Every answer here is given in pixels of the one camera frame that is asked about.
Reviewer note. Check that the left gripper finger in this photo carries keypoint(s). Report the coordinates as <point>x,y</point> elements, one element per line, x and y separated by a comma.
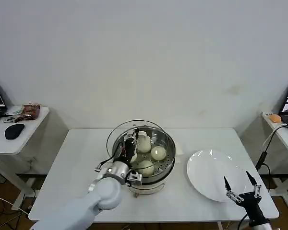
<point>135,137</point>
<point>129,137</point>

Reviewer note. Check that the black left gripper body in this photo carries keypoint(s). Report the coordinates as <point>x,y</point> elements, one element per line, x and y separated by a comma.
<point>129,149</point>

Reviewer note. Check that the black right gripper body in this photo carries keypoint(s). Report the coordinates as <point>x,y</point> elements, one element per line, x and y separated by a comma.
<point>252,204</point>

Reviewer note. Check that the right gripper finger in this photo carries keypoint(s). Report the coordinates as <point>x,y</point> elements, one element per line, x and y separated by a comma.
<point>232,196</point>
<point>257,190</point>

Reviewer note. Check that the round glass lid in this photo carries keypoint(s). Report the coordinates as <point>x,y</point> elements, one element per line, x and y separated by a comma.
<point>123,129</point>

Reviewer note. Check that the white steamed bun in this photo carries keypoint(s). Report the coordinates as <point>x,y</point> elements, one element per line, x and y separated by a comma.
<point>146,169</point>
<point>158,153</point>
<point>134,158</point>
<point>144,146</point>

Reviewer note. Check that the round white plate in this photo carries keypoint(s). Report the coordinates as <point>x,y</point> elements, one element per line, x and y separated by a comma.
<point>211,172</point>

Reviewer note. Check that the perforated steel steamer basket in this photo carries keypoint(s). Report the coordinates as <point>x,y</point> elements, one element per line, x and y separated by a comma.
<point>170,149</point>

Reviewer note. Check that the white electric cooker base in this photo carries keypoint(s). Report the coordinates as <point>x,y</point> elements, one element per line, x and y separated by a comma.
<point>153,188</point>

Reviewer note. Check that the small orange round object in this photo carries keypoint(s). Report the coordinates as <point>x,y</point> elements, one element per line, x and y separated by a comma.
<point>275,118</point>

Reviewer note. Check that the brown snack bag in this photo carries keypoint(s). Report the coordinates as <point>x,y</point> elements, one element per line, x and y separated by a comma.
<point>31,111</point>

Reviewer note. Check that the black computer mouse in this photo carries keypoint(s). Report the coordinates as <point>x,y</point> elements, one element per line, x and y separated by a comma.
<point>14,131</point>

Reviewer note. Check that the small dark gadget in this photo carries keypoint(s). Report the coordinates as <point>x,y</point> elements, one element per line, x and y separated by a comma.
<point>12,119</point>

